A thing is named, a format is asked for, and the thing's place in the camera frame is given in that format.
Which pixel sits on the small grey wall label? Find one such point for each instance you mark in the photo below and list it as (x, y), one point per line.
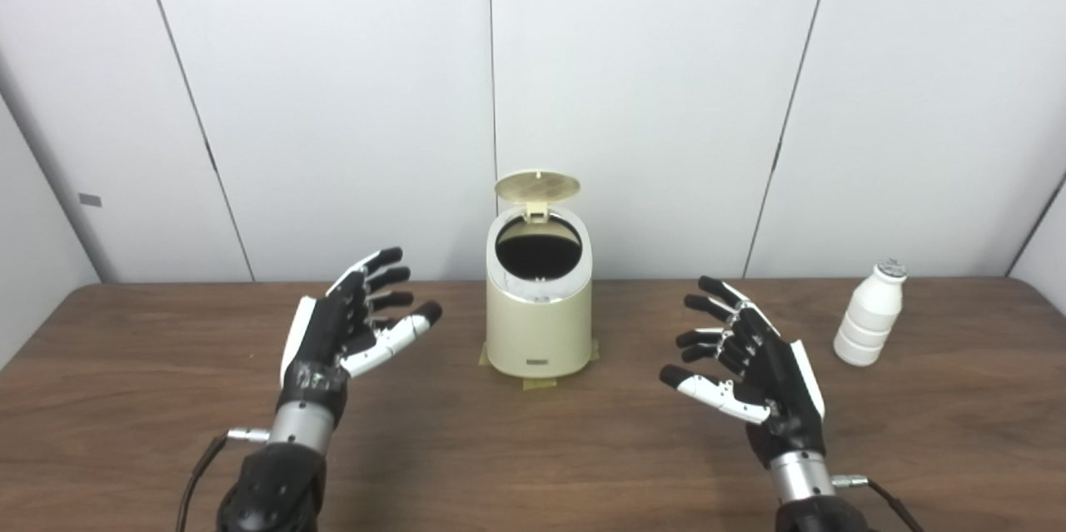
(90, 200)

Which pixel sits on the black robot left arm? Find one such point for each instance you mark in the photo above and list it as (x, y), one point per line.
(275, 486)

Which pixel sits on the small white plastic bottle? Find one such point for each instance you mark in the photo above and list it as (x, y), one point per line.
(870, 315)

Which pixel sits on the cream-colored round bin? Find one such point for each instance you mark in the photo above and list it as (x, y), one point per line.
(537, 328)

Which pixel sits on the black white robot left hand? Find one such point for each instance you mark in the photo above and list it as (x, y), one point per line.
(325, 340)

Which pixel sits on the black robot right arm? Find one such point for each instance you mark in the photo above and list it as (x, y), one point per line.
(812, 499)

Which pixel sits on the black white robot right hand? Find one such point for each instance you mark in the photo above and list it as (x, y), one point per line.
(779, 382)

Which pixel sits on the cream round bin lid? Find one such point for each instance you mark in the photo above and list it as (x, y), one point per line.
(537, 185)

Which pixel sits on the yellow masking tape piece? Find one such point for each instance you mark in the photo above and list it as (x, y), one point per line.
(539, 383)
(484, 355)

